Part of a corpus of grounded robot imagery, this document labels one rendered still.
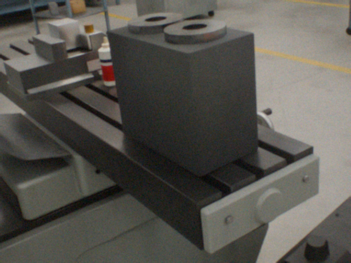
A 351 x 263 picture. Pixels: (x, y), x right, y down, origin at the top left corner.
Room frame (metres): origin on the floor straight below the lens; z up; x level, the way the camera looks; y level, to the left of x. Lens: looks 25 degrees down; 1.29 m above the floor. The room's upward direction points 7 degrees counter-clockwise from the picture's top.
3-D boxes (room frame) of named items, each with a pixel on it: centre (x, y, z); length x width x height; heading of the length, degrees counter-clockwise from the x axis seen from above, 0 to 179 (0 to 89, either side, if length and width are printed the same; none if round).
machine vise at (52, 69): (1.18, 0.21, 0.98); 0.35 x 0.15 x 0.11; 122
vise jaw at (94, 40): (1.19, 0.18, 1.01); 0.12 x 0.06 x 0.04; 32
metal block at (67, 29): (1.16, 0.23, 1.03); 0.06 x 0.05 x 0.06; 32
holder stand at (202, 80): (0.74, -0.02, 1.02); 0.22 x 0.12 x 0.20; 33
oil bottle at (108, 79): (1.08, 0.13, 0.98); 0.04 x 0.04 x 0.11
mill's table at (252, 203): (1.12, 0.20, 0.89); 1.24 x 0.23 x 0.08; 32
